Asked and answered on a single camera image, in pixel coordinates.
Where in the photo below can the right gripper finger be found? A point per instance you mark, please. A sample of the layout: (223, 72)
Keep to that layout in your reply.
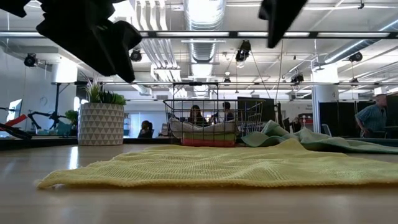
(280, 18)

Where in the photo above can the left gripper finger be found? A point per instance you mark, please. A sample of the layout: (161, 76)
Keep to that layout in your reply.
(126, 46)
(87, 53)

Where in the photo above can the grey waffle microfiber towel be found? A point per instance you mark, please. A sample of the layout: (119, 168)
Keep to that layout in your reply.
(202, 127)

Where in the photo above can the sage green microfiber towel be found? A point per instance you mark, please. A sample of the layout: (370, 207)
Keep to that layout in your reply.
(311, 140)

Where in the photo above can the pink microfiber towel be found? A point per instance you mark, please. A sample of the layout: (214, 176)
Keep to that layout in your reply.
(208, 143)

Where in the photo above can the yellow microfiber towel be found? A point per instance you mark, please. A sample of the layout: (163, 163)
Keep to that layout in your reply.
(217, 168)

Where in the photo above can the black background robot arm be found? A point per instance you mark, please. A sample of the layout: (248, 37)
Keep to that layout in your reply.
(49, 115)

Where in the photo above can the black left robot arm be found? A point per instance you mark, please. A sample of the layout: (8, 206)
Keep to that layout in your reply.
(12, 6)

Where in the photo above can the long black horizontal bar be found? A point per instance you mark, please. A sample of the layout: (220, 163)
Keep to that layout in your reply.
(155, 83)

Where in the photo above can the small green plant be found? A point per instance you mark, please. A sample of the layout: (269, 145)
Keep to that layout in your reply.
(72, 115)

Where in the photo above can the potted succulent patterned pot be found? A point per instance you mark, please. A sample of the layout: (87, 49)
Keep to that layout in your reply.
(101, 124)

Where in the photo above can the person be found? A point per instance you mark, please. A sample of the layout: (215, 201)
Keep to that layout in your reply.
(196, 116)
(225, 112)
(373, 118)
(295, 124)
(146, 129)

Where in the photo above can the black screen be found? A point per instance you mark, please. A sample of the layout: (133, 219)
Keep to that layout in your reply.
(267, 109)

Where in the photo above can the computer monitor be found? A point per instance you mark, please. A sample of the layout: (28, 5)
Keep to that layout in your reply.
(15, 109)

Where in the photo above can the red bar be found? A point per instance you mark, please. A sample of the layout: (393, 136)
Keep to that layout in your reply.
(18, 119)

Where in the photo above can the white column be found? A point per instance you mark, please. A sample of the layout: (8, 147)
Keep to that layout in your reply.
(325, 109)

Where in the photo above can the black partition panel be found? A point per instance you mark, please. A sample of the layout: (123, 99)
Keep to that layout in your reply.
(342, 118)

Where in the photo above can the black ceiling camera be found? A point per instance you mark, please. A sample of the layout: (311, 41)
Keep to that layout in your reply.
(297, 77)
(136, 55)
(243, 51)
(355, 56)
(30, 60)

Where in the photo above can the silver ventilation duct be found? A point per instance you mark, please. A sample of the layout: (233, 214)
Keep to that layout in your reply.
(342, 51)
(203, 28)

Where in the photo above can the black aluminium table frame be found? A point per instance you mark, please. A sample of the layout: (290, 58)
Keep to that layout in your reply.
(37, 143)

